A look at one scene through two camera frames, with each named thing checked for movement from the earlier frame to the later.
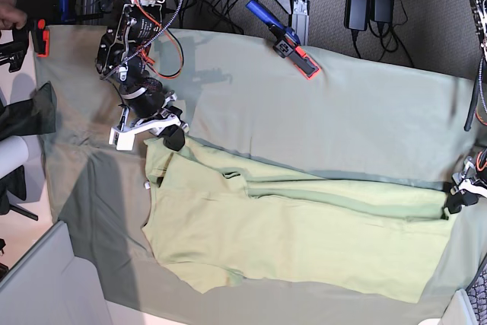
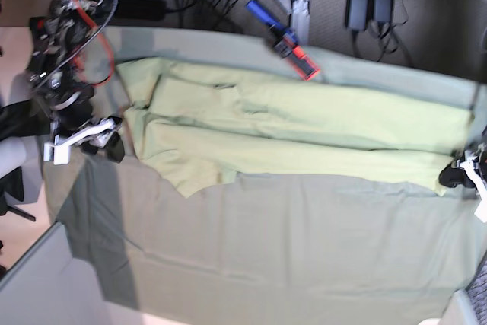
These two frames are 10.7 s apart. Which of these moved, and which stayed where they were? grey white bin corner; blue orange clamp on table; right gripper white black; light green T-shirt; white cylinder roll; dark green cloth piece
Moved: right gripper white black; light green T-shirt
Stayed: white cylinder roll; dark green cloth piece; blue orange clamp on table; grey white bin corner
